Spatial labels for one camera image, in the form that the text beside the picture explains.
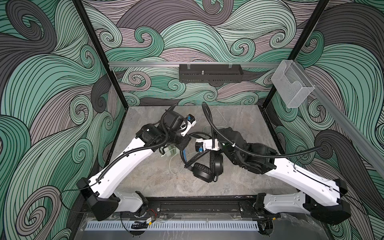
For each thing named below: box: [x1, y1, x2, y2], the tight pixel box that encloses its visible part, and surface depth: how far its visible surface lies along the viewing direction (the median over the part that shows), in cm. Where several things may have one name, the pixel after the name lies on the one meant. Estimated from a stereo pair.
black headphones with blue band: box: [180, 149, 224, 183], surface depth 57 cm
